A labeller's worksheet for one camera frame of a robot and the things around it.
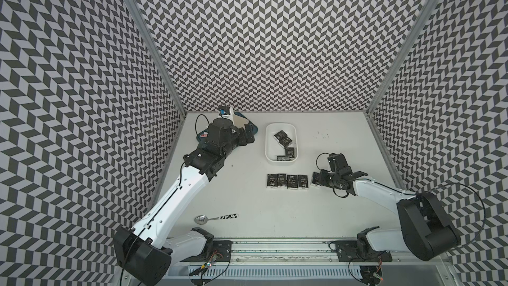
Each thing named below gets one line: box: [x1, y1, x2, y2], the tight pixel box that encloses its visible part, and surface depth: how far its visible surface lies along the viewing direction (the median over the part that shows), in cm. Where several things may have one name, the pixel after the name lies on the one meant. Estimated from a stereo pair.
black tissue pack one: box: [267, 173, 279, 187], surface depth 91 cm
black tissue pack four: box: [297, 174, 309, 189], surface depth 91 cm
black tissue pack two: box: [277, 173, 288, 189], surface depth 91 cm
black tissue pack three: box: [287, 174, 299, 191], surface depth 91 cm
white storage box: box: [265, 122, 299, 164], surface depth 105 cm
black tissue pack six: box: [273, 129, 288, 143], surface depth 107 cm
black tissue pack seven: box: [285, 146, 296, 159], surface depth 101 cm
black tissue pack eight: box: [277, 155, 290, 161], surface depth 98 cm
